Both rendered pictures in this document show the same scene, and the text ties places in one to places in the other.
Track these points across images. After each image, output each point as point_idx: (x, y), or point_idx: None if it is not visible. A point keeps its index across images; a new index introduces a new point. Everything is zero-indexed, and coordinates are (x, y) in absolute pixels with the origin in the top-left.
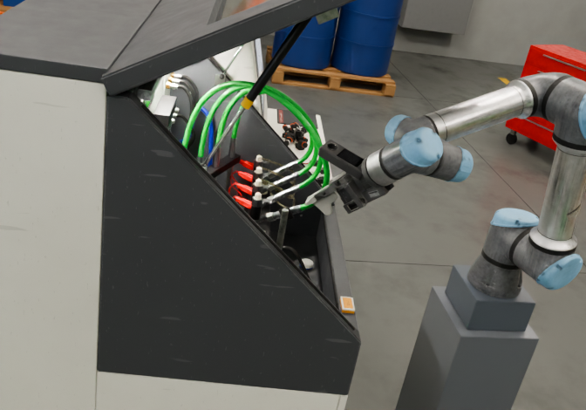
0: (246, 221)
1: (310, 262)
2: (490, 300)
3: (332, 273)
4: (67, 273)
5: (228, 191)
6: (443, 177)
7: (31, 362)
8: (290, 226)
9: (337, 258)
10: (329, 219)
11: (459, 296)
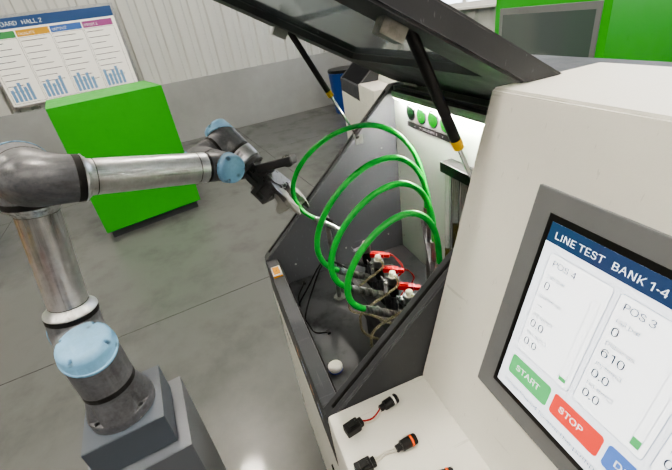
0: (329, 165)
1: (331, 366)
2: (142, 372)
3: (294, 296)
4: None
5: (414, 278)
6: None
7: None
8: None
9: (294, 312)
10: (320, 369)
11: (168, 402)
